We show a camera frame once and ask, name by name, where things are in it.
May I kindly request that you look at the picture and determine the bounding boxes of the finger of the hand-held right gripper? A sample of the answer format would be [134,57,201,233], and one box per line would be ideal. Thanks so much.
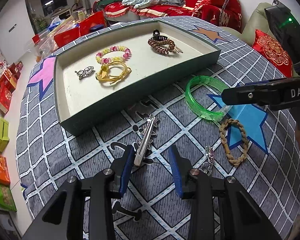
[222,79,282,106]

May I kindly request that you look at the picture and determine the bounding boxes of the silver star hair clip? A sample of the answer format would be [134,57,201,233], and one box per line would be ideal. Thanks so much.
[133,114,160,167]

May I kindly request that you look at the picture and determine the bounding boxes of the green translucent bangle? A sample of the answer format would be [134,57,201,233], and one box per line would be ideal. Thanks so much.
[185,76,233,123]

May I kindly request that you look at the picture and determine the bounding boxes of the yellow hair tie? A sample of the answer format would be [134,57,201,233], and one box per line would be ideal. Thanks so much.
[95,61,132,87]

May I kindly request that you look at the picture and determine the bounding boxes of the brown spiral hair tie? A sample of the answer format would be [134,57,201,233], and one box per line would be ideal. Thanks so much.
[147,38,176,55]

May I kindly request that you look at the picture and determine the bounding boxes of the tan braided hair tie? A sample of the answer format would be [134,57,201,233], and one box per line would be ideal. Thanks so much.
[219,118,248,167]

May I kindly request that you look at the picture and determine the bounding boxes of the pink crystal hair clip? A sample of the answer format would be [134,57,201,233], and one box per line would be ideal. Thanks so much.
[200,145,215,177]

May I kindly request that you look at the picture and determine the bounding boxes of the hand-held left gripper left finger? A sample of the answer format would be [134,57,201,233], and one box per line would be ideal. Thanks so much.
[22,145,135,240]

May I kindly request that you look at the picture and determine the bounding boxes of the large red gift box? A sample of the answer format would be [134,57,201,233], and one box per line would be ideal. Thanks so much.
[54,11,105,48]

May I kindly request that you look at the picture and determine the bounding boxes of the red printed sofa cover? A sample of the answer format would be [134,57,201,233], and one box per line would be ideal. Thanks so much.
[104,0,242,33]

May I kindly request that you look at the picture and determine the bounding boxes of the silver charm brooch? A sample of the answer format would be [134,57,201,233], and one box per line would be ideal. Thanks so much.
[74,66,94,80]

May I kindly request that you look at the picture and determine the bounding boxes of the grey checked star tablecloth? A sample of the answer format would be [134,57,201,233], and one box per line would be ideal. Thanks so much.
[15,16,300,240]

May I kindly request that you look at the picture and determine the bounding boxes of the green shallow tray box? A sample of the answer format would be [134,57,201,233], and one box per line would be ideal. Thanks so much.
[54,16,222,137]

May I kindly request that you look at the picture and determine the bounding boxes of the pale green armchair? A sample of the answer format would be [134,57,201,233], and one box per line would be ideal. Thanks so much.
[220,2,298,78]

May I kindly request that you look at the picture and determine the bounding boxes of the green gift bag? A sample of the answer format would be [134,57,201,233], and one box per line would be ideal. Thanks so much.
[0,181,17,212]

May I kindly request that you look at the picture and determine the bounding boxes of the dark green clothes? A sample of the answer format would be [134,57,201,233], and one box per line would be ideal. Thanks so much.
[94,0,125,8]

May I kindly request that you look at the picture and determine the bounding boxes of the clear plastic box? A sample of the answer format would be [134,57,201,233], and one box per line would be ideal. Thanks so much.
[27,32,58,56]

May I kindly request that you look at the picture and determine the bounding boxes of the pink yellow bead bracelet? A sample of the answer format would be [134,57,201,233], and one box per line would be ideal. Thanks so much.
[95,45,132,65]

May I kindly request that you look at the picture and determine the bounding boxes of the pile of red gift boxes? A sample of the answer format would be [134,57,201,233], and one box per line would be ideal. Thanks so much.
[0,61,24,114]

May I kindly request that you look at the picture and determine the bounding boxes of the black hair claw clip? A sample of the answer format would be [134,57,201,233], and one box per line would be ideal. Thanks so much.
[152,29,168,42]

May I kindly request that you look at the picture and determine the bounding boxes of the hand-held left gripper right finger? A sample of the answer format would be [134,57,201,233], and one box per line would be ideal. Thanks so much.
[168,145,282,240]

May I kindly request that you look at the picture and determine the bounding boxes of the red embroidered cushion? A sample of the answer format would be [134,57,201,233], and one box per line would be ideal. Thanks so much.
[251,29,294,78]

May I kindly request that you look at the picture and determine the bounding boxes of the black metal tripod pole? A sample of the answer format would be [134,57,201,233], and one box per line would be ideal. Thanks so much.
[219,0,237,27]

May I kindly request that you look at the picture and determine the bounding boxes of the yellow green crate box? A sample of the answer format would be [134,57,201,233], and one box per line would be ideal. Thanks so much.
[0,116,10,153]

